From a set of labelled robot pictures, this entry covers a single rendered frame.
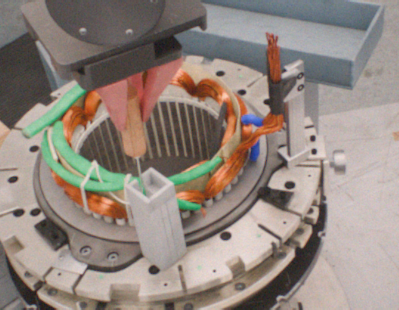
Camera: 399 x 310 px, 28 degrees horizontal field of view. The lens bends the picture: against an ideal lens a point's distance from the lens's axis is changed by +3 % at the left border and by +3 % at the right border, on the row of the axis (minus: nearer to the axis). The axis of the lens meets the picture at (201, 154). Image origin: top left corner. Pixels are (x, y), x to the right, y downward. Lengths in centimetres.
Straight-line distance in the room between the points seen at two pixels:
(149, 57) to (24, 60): 229
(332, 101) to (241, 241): 179
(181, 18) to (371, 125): 77
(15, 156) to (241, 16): 38
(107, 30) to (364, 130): 87
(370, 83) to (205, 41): 158
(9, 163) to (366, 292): 48
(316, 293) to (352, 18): 34
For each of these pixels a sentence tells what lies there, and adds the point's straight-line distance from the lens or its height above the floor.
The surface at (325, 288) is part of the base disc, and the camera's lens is 103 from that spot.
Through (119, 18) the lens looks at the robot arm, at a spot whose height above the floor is 141.
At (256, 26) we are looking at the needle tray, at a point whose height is 103.
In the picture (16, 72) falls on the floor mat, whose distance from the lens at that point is 275.
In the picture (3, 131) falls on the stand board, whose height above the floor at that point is 106.
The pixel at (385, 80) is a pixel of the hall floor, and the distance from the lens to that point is 254.
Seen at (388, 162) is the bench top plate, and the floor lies 78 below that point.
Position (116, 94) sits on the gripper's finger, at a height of 131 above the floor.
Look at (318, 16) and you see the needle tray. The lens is 103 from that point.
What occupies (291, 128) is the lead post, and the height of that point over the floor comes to 114.
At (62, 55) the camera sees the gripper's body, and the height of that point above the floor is 135.
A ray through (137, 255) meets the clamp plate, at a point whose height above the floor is 110.
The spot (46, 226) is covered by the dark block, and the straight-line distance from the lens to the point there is 73.
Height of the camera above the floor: 164
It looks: 45 degrees down
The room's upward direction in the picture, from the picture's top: 9 degrees counter-clockwise
